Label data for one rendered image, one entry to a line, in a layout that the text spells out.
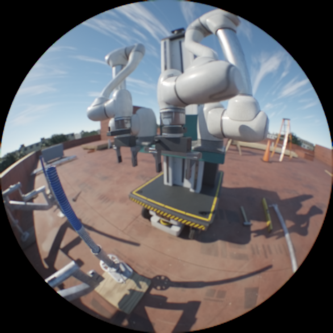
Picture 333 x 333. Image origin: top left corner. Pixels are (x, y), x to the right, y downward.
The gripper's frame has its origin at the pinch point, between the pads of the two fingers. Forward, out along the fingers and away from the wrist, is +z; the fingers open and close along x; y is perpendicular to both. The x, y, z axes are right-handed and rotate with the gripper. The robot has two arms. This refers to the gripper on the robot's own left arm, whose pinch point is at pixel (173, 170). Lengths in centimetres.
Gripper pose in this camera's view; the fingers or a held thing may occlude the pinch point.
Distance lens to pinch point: 43.7
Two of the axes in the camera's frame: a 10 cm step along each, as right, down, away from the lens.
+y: -5.1, 3.1, -8.0
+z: 0.2, 9.4, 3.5
